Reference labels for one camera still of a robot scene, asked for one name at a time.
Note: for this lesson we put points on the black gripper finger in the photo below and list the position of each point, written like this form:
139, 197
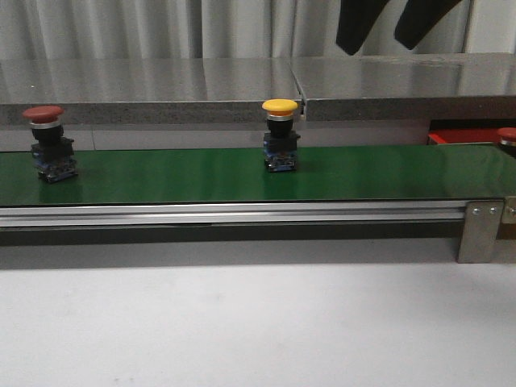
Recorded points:
418, 18
356, 19

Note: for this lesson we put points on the red mushroom push button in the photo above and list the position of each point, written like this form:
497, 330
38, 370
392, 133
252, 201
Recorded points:
53, 153
507, 140

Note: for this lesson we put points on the red plastic tray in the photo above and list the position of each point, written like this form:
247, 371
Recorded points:
464, 136

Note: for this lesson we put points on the grey granite counter slab left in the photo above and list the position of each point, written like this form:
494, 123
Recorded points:
151, 91

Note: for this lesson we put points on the steel conveyor end plate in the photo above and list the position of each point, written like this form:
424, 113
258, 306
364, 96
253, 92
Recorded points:
508, 215

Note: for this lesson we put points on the green conveyor belt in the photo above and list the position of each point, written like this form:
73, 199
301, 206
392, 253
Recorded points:
393, 172

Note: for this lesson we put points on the white pleated curtain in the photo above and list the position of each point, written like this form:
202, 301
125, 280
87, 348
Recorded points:
237, 29

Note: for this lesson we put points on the aluminium conveyor frame rail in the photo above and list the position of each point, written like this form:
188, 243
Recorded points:
223, 213

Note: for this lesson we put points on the steel conveyor support bracket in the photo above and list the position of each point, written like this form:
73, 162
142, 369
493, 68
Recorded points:
481, 222

